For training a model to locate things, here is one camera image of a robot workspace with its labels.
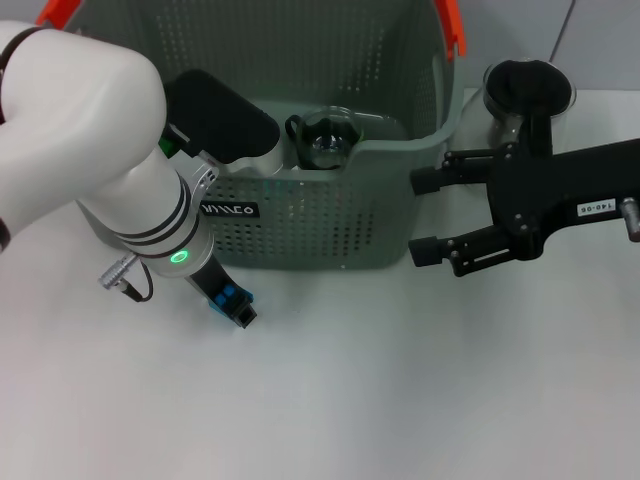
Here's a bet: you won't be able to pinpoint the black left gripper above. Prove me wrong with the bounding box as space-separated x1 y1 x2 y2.
185 252 259 330

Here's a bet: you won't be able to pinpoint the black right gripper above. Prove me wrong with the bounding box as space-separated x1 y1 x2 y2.
408 137 640 279

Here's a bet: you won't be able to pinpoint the blue square toy tile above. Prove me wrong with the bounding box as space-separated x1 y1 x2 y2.
206 283 256 321

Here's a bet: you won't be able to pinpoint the glass teacup black base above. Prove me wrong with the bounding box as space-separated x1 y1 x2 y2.
284 106 364 171

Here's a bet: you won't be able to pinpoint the grey perforated storage bin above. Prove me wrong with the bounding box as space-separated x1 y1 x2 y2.
74 0 469 274

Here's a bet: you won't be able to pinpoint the glass carafe black handle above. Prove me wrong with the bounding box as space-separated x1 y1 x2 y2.
447 58 577 187

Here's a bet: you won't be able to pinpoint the right gripper cable metal plugs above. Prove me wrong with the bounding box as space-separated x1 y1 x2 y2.
619 196 640 245

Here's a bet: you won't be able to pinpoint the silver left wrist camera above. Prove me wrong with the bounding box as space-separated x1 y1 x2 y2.
163 68 286 178

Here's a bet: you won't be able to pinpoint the thin grey wall cable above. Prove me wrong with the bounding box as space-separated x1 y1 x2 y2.
549 0 576 64

